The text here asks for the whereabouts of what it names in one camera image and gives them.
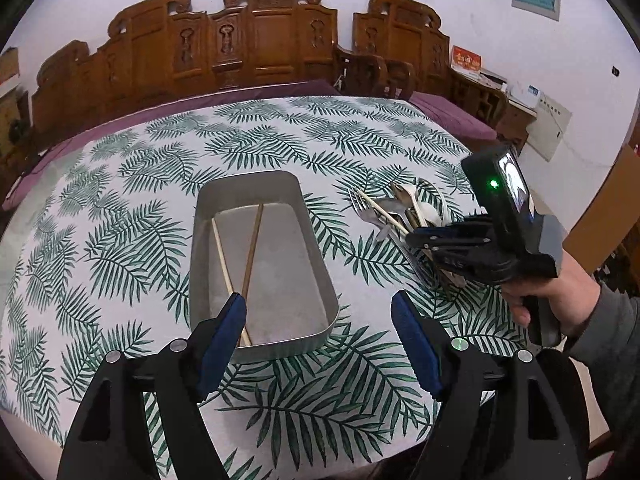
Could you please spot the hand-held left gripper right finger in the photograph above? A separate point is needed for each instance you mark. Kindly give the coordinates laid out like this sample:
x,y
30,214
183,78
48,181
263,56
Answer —
x,y
415,342

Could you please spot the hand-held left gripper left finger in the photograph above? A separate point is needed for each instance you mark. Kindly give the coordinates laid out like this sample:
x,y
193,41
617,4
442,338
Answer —
x,y
225,342

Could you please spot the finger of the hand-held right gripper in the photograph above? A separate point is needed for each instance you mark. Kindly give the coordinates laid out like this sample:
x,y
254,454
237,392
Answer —
x,y
450,237
470,265

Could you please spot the metal fork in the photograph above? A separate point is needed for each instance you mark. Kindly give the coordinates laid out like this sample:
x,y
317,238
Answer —
x,y
362,210

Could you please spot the rectangular metal tray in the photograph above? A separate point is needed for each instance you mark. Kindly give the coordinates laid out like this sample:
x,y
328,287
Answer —
x,y
285,270

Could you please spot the brown wooden chopstick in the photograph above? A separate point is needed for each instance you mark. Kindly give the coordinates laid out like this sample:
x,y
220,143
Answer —
x,y
252,245

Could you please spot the person's right forearm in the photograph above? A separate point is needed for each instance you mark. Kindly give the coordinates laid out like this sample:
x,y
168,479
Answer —
x,y
615,332

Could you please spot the person's right hand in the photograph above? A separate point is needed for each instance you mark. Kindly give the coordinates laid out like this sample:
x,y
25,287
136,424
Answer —
x,y
565,295

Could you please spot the wooden door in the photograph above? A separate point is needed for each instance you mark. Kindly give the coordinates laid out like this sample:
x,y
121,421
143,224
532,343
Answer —
x,y
615,200

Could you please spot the short purple seat cushion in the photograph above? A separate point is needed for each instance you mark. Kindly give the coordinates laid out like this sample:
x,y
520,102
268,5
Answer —
x,y
450,115

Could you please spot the wooden side table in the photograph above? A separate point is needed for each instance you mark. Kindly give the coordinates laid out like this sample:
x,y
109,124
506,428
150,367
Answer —
x,y
485,105

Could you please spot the leaf print tablecloth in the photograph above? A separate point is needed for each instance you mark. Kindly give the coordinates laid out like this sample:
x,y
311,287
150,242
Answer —
x,y
125,240

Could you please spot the red box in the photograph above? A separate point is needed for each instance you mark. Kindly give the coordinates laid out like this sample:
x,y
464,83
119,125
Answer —
x,y
466,60

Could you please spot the small wooden armchair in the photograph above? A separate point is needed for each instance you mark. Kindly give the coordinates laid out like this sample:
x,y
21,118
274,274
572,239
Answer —
x,y
365,72

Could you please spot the large carved wooden armchair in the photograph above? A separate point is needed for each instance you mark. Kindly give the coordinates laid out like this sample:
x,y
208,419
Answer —
x,y
400,35

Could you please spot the carved wooden sofa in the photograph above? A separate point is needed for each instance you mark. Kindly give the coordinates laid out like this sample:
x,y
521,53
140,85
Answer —
x,y
280,35

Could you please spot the wooden cabinet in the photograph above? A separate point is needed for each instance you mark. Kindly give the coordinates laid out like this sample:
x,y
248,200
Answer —
x,y
12,110

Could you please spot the white wall panel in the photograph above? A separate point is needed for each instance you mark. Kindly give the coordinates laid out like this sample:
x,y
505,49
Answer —
x,y
550,125

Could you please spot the green wall sign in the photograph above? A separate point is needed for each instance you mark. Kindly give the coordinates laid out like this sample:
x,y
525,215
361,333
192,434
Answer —
x,y
536,0

